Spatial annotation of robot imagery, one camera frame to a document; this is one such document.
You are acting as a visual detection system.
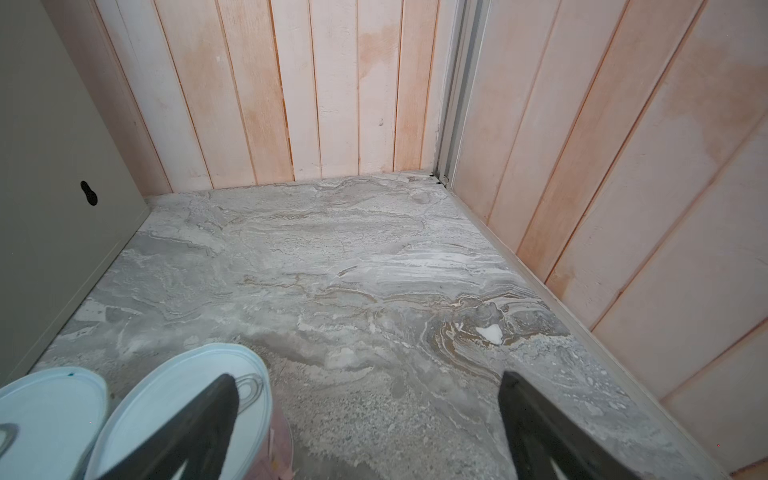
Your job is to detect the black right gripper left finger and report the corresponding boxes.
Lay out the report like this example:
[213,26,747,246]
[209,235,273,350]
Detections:
[102,374,240,479]

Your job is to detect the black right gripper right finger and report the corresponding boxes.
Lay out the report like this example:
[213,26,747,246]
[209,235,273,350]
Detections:
[498,371,638,479]

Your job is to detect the pink label can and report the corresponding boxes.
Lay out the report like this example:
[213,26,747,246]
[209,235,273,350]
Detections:
[85,343,295,479]

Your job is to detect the white lid can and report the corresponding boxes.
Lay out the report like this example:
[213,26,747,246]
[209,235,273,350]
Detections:
[1,366,109,479]

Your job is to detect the grey metal cabinet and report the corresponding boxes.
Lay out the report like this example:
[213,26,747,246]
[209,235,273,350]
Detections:
[1,1,149,383]

